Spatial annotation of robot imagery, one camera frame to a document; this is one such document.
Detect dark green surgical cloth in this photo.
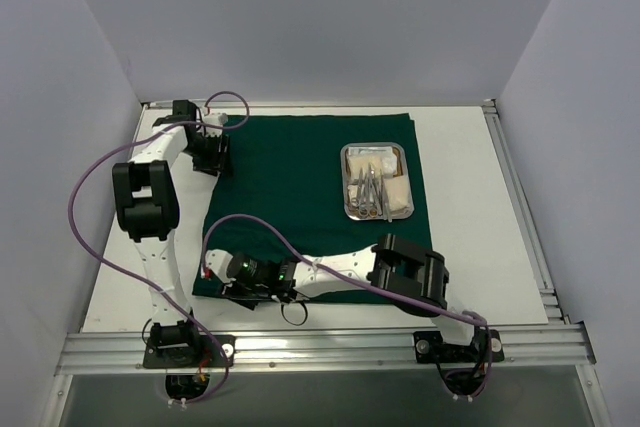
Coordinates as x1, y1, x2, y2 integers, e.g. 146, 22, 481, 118
191, 113, 439, 306

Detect stainless steel instrument tray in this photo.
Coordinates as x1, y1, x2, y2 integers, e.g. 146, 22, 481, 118
340, 142, 414, 222

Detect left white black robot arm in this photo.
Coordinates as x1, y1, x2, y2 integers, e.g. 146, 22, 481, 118
112, 100, 233, 366

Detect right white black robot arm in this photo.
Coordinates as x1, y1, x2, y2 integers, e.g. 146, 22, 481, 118
207, 234, 490, 360

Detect steel surgical scissors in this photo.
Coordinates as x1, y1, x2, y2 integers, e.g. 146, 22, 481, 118
350, 168, 370, 218

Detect steel forceps clamp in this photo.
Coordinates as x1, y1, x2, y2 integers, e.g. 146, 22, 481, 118
364, 163, 380, 218

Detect green white suture packet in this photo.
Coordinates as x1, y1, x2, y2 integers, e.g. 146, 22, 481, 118
347, 146, 394, 156

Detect cotton ball bag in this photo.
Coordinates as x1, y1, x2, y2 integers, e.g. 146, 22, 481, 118
347, 154, 383, 182

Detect steel tweezers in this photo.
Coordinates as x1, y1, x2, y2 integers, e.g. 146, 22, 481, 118
379, 173, 393, 223

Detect white gauze pad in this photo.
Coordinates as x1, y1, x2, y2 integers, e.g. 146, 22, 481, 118
381, 155, 398, 177

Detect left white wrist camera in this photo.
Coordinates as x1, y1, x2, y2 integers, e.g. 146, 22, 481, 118
201, 110, 228, 137

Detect black loop cable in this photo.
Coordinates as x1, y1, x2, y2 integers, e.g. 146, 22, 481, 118
279, 296, 309, 328

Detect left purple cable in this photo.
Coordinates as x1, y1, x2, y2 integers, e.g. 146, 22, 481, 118
67, 90, 250, 404

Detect purple cable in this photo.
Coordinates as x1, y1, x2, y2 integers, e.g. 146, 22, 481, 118
199, 213, 494, 394
67, 90, 250, 404

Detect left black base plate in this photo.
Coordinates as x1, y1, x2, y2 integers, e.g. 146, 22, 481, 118
142, 335, 236, 369

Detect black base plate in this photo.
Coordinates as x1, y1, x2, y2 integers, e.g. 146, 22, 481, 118
142, 335, 236, 369
413, 327, 505, 365

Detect front aluminium frame rail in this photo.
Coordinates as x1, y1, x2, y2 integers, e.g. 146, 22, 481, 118
55, 324, 596, 375

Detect aluminium frame rail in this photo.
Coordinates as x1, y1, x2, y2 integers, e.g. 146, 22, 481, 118
55, 324, 596, 375
142, 99, 498, 111
481, 99, 570, 324

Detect back aluminium frame rail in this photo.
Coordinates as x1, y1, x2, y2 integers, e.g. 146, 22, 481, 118
142, 99, 498, 111

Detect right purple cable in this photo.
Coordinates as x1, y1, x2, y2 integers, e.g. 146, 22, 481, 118
199, 213, 494, 394

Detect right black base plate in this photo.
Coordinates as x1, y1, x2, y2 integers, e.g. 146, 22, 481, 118
413, 327, 505, 365

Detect right aluminium frame rail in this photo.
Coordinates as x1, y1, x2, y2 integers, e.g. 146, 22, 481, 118
481, 99, 570, 324

